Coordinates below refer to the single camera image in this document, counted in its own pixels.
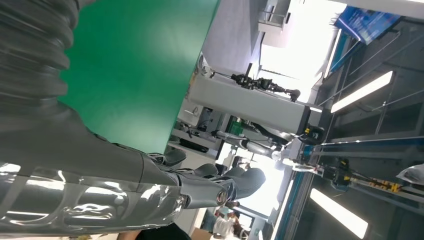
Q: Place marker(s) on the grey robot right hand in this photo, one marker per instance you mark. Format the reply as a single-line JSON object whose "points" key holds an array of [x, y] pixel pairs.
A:
{"points": [[66, 172]]}

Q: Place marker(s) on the background person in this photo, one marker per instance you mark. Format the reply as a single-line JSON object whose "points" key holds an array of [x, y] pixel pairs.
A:
{"points": [[225, 225]]}

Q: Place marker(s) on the white ceiling light panel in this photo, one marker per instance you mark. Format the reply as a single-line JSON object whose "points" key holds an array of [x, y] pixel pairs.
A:
{"points": [[338, 213], [361, 92]]}

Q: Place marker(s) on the blue hanging sign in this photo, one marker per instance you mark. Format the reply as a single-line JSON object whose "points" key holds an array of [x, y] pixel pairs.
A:
{"points": [[367, 23]]}

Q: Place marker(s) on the yellow black gantry rail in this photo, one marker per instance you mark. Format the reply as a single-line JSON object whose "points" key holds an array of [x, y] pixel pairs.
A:
{"points": [[374, 182]]}

